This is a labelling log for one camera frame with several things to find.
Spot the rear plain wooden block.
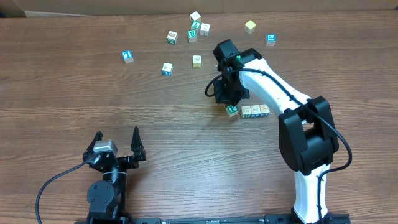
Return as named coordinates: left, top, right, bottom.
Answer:
left=190, top=11, right=201, bottom=22

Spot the green B letter block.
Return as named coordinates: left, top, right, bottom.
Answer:
left=167, top=30, right=178, bottom=44

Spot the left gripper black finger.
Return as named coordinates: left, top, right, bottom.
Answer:
left=83, top=131, right=103, bottom=156
left=131, top=126, right=146, bottom=161

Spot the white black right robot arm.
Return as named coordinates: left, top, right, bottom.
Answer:
left=211, top=39, right=349, bottom=223

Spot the green F letter block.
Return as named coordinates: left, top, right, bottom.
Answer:
left=226, top=105, right=239, bottom=117

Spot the blue-sided wooden block rear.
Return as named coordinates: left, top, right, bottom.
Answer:
left=200, top=23, right=210, bottom=36

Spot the yellow-sided wooden block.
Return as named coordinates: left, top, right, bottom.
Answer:
left=192, top=55, right=202, bottom=68

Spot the blue T letter block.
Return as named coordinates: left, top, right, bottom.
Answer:
left=251, top=105, right=261, bottom=117

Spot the blue-top block far left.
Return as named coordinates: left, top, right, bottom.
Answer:
left=122, top=50, right=134, bottom=63

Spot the green R letter block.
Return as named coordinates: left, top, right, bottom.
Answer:
left=241, top=106, right=252, bottom=118

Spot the plain wooden block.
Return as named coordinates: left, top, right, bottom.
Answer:
left=190, top=11, right=201, bottom=22
left=162, top=63, right=173, bottom=76

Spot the green-top R block rear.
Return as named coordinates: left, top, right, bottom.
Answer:
left=187, top=30, right=197, bottom=43

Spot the green L letter block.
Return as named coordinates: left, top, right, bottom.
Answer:
left=190, top=21, right=201, bottom=33

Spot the blue P letter block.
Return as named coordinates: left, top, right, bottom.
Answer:
left=266, top=34, right=276, bottom=47

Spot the plain top wooden block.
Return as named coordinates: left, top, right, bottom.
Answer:
left=162, top=63, right=173, bottom=76

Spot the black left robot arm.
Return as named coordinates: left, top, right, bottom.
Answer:
left=83, top=127, right=146, bottom=223

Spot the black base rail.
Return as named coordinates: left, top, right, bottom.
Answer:
left=74, top=213, right=352, bottom=224

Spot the yellow-top wooden block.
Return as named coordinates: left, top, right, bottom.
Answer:
left=259, top=104, right=270, bottom=116

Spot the yellow-top block far right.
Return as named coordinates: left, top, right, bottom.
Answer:
left=244, top=20, right=256, bottom=34

